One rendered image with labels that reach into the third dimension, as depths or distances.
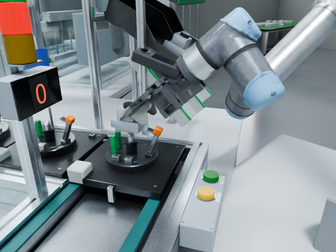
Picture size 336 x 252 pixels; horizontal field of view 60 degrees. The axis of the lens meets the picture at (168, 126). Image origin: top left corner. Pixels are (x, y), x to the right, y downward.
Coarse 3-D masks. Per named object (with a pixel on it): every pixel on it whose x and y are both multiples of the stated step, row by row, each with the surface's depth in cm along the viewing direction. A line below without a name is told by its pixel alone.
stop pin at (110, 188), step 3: (108, 186) 67; (111, 186) 67; (108, 189) 67; (111, 189) 67; (108, 192) 67; (111, 192) 67; (114, 192) 68; (108, 195) 68; (111, 195) 68; (114, 195) 68; (108, 198) 68; (111, 198) 68; (114, 198) 69; (111, 201) 68
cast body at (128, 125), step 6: (126, 102) 72; (120, 108) 71; (120, 114) 71; (114, 120) 72; (120, 120) 72; (126, 120) 71; (132, 120) 71; (114, 126) 75; (120, 126) 72; (126, 126) 72; (132, 126) 71; (138, 126) 71; (132, 132) 72; (138, 132) 72
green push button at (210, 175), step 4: (204, 172) 72; (208, 172) 72; (212, 172) 72; (216, 172) 72; (204, 176) 70; (208, 176) 70; (212, 176) 70; (216, 176) 70; (208, 180) 70; (212, 180) 70; (216, 180) 70
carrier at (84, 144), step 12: (48, 108) 86; (36, 120) 84; (36, 132) 93; (48, 132) 82; (60, 132) 89; (72, 132) 93; (84, 132) 93; (48, 144) 81; (60, 144) 82; (72, 144) 83; (84, 144) 86; (96, 144) 86; (48, 156) 79; (60, 156) 79; (72, 156) 79; (84, 156) 81; (48, 168) 74; (60, 168) 73
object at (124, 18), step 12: (108, 0) 88; (120, 0) 92; (132, 0) 98; (108, 12) 89; (120, 12) 87; (132, 12) 86; (156, 12) 96; (120, 24) 89; (132, 24) 87; (156, 24) 97; (132, 36) 89; (156, 36) 96; (168, 36) 97; (156, 48) 86
